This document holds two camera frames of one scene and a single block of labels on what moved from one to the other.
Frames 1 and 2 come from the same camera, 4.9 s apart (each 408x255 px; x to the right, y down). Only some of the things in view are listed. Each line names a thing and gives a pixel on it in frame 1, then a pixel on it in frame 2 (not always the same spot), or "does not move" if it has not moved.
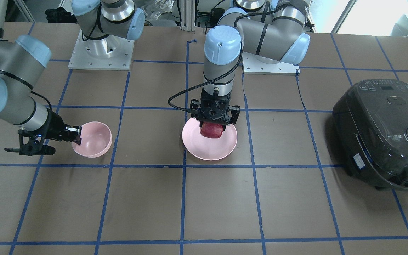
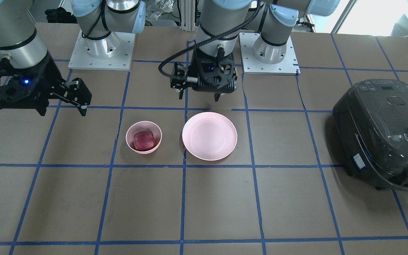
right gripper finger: (29, 149) -> (41, 109)
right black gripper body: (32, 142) -> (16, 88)
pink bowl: (96, 139) -> (143, 137)
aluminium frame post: (188, 15) does not move
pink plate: (208, 148) does not move
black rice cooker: (382, 129) does not move
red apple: (211, 130) -> (143, 141)
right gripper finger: (77, 130) -> (78, 94)
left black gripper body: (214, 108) -> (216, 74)
